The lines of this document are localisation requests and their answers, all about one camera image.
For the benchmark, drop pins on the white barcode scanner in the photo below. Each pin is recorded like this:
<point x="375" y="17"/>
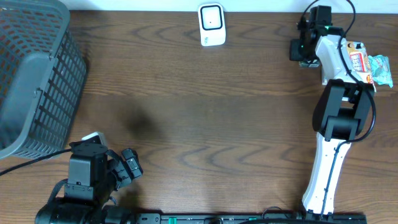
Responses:
<point x="212" y="24"/>

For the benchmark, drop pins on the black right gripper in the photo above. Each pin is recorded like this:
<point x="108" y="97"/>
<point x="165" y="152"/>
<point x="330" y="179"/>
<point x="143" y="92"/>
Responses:
<point x="294" y="52"/>

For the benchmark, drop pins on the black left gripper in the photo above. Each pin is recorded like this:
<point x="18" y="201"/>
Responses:
<point x="125" y="168"/>

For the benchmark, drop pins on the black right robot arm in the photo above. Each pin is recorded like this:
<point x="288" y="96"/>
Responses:
<point x="341" y="112"/>

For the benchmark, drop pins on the green soft wipes pack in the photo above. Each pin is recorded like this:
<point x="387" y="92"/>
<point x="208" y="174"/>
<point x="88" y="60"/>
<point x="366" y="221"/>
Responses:
<point x="381" y="70"/>

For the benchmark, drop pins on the cream wipes pack blue edges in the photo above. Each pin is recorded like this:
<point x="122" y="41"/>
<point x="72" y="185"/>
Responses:
<point x="360" y="61"/>

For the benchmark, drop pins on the grey plastic mesh basket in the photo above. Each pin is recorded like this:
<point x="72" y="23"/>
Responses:
<point x="43" y="74"/>

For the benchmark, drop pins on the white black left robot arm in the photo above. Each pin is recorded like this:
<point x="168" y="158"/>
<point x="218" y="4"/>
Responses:
<point x="95" y="172"/>

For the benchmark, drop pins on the black healing ointment box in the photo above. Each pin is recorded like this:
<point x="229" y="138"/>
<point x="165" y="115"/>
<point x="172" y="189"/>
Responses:
<point x="309" y="64"/>

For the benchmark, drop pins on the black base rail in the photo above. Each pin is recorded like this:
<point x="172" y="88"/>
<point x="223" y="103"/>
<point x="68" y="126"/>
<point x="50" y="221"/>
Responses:
<point x="271" y="216"/>

